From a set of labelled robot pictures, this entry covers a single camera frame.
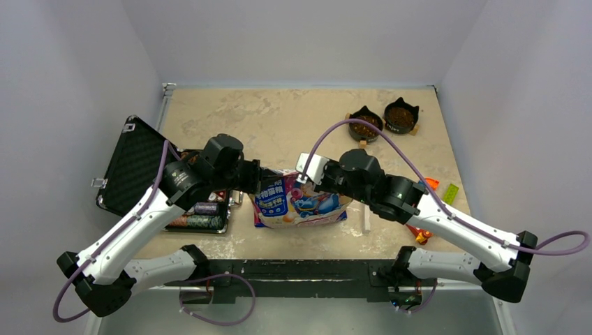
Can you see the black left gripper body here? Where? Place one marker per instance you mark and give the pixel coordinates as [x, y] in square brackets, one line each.
[248, 176]

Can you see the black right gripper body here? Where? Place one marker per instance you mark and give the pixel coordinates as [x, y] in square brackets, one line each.
[334, 178]

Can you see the pink pet food bag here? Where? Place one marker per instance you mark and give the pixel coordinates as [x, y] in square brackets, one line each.
[287, 203]

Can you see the clear plastic scoop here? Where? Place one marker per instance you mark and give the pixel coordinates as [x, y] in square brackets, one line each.
[366, 223]

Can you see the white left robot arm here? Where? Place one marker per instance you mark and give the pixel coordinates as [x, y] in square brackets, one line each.
[105, 275]

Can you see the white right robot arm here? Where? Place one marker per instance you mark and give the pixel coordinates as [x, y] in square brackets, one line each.
[492, 258]

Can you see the black cat bowl left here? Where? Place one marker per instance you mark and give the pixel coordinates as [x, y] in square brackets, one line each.
[365, 125]

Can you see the black cat bowl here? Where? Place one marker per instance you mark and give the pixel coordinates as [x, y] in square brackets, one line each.
[365, 125]
[401, 117]

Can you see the black cat bowl right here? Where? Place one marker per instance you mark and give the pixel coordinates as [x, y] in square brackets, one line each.
[401, 117]

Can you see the orange curved toy piece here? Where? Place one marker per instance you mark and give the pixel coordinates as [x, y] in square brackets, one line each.
[432, 183]

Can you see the red toy brick bus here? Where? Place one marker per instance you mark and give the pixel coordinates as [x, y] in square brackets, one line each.
[421, 236]

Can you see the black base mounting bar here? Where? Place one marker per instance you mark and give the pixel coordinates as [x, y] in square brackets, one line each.
[374, 280]

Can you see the green toy brick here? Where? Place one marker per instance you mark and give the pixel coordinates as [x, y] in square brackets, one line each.
[450, 194]

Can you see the black poker chip case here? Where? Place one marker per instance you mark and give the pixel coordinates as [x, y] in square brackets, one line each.
[133, 168]

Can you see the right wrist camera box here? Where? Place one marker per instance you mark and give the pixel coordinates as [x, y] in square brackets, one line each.
[311, 168]

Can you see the aluminium corner rail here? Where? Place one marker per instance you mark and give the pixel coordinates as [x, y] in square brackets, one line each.
[168, 91]

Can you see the aluminium front rail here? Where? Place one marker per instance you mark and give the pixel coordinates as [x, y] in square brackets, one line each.
[449, 307]

